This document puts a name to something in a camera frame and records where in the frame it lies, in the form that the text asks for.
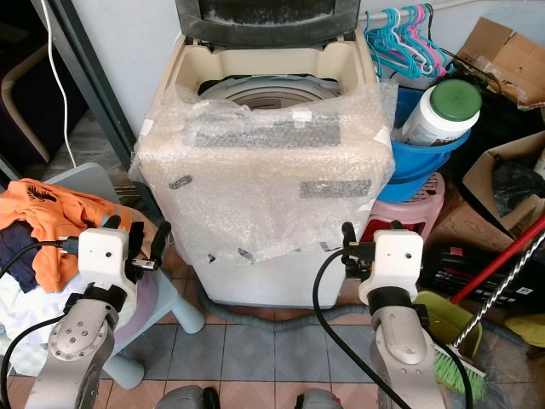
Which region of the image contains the silver twisted metal pole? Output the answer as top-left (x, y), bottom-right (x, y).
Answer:
top-left (455, 230), bottom-right (545, 352)

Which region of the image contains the black box with red print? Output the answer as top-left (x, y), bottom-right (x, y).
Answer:
top-left (426, 242), bottom-right (545, 313)

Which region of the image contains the clear bubble wrap sheet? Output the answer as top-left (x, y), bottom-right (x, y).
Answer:
top-left (134, 79), bottom-right (396, 262)

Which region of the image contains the open brown cardboard box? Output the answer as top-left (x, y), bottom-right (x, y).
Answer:
top-left (454, 17), bottom-right (545, 110)

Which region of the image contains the grey right robot leg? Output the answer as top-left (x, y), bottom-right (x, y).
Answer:
top-left (293, 387), bottom-right (347, 409)

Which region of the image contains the navy blue garment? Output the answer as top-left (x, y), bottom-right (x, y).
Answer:
top-left (0, 222), bottom-right (45, 284)

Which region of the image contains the curved wooden chair frame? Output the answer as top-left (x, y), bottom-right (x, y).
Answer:
top-left (0, 46), bottom-right (54, 164)

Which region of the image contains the beige top-load washing machine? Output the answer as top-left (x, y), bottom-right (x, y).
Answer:
top-left (135, 0), bottom-right (397, 310)

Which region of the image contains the green broom brush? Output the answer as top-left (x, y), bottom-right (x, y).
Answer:
top-left (431, 341), bottom-right (488, 403)

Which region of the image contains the pale blue plastic stool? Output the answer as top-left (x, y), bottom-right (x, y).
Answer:
top-left (43, 161), bottom-right (206, 390)

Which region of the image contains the pink plastic clothes hanger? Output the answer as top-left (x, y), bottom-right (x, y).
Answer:
top-left (417, 4), bottom-right (455, 78)

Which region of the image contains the cardboard box with black bag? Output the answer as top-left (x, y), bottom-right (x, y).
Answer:
top-left (426, 130), bottom-right (545, 255)

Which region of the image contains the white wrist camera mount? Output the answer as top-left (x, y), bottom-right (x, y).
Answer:
top-left (77, 227), bottom-right (136, 302)
top-left (359, 229), bottom-right (426, 308)

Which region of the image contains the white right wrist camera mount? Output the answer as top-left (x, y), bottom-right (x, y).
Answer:
top-left (359, 229), bottom-right (426, 308)

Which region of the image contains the orange printed shirt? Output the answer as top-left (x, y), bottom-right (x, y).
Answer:
top-left (0, 178), bottom-right (139, 292)

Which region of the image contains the blue plastic basin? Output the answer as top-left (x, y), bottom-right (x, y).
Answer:
top-left (387, 85), bottom-right (474, 204)

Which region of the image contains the dark metal door frame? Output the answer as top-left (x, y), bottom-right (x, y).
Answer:
top-left (29, 0), bottom-right (147, 207)

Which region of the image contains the red broom handle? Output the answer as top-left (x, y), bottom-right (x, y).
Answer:
top-left (449, 216), bottom-right (545, 305)

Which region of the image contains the yellow-green plastic dustpan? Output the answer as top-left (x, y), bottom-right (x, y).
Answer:
top-left (412, 291), bottom-right (484, 360)

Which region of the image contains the white hanger rail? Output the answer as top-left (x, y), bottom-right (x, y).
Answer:
top-left (362, 0), bottom-right (482, 21)

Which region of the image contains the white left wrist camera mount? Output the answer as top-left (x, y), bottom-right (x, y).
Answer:
top-left (77, 227), bottom-right (136, 302)

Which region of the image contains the white bottle with green lid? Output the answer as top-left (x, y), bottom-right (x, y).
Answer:
top-left (399, 78), bottom-right (484, 147)

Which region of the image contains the dark grey washer lid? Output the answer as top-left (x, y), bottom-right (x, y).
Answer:
top-left (175, 0), bottom-right (361, 49)

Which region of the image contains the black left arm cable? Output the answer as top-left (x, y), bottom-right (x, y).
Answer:
top-left (0, 239), bottom-right (84, 409)

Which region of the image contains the white wall cable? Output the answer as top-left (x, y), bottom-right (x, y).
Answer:
top-left (42, 0), bottom-right (78, 169)

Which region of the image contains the white garment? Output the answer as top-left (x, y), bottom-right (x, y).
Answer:
top-left (0, 271), bottom-right (88, 352)

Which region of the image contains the pink plastic stool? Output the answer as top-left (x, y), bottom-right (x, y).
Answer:
top-left (360, 172), bottom-right (447, 245)

